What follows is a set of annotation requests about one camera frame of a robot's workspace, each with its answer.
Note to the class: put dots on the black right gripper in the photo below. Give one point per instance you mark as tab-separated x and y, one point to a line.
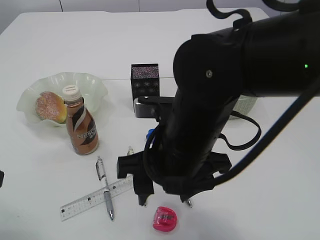
148	168

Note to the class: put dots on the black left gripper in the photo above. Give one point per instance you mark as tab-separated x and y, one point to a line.
2	175

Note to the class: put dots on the sugared bread roll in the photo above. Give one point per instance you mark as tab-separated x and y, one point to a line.
50	106

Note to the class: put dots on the brown coffee bottle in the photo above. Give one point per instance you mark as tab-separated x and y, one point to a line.
80	124

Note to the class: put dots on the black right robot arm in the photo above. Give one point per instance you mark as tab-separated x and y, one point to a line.
274	57

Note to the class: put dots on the blue white pen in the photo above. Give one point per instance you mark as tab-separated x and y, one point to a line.
189	203

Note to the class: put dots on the pink pencil sharpener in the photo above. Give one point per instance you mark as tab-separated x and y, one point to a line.
165	219

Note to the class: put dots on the yellow beige pen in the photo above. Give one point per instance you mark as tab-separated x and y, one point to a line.
131	152

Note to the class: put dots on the blue pencil sharpener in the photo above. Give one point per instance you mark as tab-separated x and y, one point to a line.
149	133

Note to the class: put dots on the grey grip pen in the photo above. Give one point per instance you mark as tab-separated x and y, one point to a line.
102	176

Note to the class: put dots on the black mesh pen holder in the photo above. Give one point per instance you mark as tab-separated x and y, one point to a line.
145	81

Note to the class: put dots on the pale green plastic basket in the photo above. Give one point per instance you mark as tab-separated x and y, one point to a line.
245	104

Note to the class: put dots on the pale green wavy plate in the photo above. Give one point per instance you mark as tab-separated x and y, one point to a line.
91	87

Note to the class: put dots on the transparent plastic ruler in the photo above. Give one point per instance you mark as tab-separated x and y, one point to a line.
95	198

